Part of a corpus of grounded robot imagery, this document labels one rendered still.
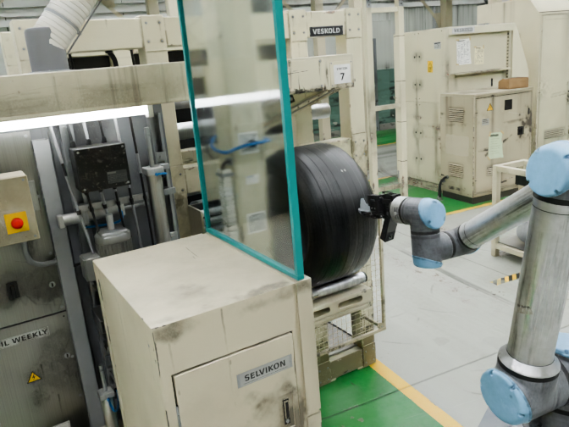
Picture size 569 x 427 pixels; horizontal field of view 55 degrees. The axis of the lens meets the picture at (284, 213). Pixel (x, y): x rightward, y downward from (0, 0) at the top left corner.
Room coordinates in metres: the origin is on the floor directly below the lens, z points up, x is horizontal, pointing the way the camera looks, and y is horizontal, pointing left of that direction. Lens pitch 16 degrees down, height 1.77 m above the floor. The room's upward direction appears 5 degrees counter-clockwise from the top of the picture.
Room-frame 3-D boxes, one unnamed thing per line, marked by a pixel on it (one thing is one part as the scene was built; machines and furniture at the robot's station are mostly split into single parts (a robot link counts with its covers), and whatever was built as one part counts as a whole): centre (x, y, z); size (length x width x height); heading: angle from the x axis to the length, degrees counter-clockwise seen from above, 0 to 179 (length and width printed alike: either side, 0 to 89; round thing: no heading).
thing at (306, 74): (2.43, -0.04, 1.71); 0.61 x 0.25 x 0.15; 120
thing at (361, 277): (1.99, -0.15, 0.90); 0.35 x 0.05 x 0.05; 120
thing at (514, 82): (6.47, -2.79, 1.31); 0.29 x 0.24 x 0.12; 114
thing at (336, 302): (1.99, -0.15, 0.84); 0.36 x 0.09 x 0.06; 120
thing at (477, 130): (6.46, -2.48, 0.62); 0.91 x 0.58 x 1.25; 114
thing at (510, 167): (4.23, -2.04, 0.40); 0.60 x 0.35 x 0.80; 24
